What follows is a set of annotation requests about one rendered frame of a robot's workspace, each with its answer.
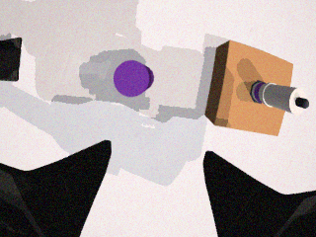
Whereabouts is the purple cylinder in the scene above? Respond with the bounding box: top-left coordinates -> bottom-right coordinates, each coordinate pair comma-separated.
114,60 -> 154,98

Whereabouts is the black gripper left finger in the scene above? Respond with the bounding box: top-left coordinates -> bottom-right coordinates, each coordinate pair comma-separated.
0,139 -> 112,237

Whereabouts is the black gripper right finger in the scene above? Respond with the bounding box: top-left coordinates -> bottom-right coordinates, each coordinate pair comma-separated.
202,150 -> 316,237

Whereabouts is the tan wooden block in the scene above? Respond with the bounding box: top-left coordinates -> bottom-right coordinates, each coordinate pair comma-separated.
205,40 -> 293,137

